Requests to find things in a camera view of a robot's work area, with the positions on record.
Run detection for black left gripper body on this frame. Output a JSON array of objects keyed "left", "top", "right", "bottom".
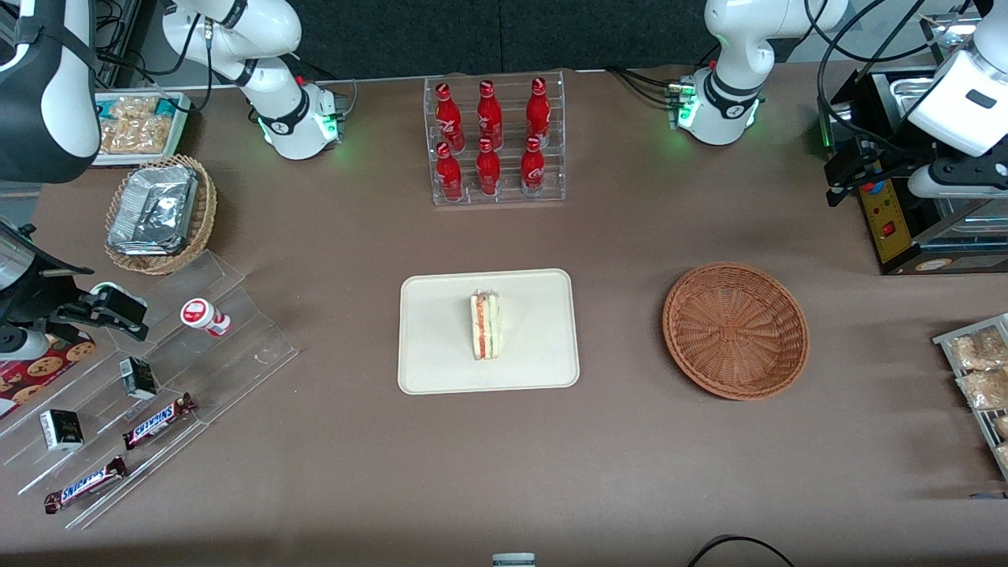
[{"left": 844, "top": 137, "right": 933, "bottom": 188}]

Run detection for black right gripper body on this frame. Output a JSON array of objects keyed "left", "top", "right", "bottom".
[{"left": 0, "top": 268, "right": 86, "bottom": 328}]

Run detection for triangle sandwich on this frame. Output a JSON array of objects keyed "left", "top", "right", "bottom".
[{"left": 470, "top": 290, "right": 502, "bottom": 361}]

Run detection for tan wicker basket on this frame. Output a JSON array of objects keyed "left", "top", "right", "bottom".
[{"left": 104, "top": 154, "right": 218, "bottom": 276}]

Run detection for round brown wicker basket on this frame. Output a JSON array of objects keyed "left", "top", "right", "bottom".
[{"left": 661, "top": 262, "right": 810, "bottom": 401}]

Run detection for white snack tray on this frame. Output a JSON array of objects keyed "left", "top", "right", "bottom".
[{"left": 93, "top": 91, "right": 192, "bottom": 167}]

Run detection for cream rectangular tray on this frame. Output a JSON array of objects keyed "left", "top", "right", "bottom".
[{"left": 398, "top": 269, "right": 580, "bottom": 395}]

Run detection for black metal appliance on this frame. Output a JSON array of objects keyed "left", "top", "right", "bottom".
[{"left": 819, "top": 67, "right": 1008, "bottom": 276}]

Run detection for small black carton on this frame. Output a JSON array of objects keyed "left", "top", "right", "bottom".
[
  {"left": 39, "top": 409, "right": 84, "bottom": 452},
  {"left": 119, "top": 356, "right": 158, "bottom": 400}
]

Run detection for red cookie box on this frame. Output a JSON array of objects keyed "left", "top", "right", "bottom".
[{"left": 0, "top": 335, "right": 97, "bottom": 420}]

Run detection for small red white bottle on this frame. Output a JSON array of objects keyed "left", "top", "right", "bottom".
[{"left": 180, "top": 298, "right": 232, "bottom": 338}]

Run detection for stack of foil trays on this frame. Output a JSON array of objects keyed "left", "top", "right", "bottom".
[{"left": 107, "top": 164, "right": 199, "bottom": 256}]

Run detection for brown Snickers bar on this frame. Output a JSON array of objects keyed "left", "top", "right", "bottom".
[
  {"left": 43, "top": 455, "right": 128, "bottom": 514},
  {"left": 122, "top": 392, "right": 197, "bottom": 450}
]

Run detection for clear acrylic step display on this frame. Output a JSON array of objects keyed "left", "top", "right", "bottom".
[{"left": 0, "top": 250, "right": 301, "bottom": 531}]

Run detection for clear bag of snacks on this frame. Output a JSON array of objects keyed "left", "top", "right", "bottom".
[
  {"left": 101, "top": 95, "right": 160, "bottom": 123},
  {"left": 99, "top": 118, "right": 172, "bottom": 155}
]

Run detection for red cola bottle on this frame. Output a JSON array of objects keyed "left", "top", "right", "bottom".
[
  {"left": 526, "top": 76, "right": 551, "bottom": 148},
  {"left": 435, "top": 82, "right": 465, "bottom": 152},
  {"left": 476, "top": 80, "right": 504, "bottom": 150},
  {"left": 435, "top": 142, "right": 464, "bottom": 202},
  {"left": 476, "top": 138, "right": 502, "bottom": 197},
  {"left": 521, "top": 136, "right": 546, "bottom": 198}
]

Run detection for clear acrylic bottle rack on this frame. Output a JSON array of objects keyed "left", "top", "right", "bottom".
[{"left": 424, "top": 70, "right": 566, "bottom": 207}]

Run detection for black looping arm cable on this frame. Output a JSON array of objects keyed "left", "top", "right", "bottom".
[{"left": 802, "top": 0, "right": 977, "bottom": 158}]

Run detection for grey wire rack tray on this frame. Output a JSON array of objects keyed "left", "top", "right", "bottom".
[{"left": 932, "top": 313, "right": 1008, "bottom": 481}]

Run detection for black arm base cables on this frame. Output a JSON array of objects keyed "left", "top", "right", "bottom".
[{"left": 605, "top": 66, "right": 683, "bottom": 108}]

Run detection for black floor cable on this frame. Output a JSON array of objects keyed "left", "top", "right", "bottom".
[{"left": 687, "top": 535, "right": 796, "bottom": 567}]

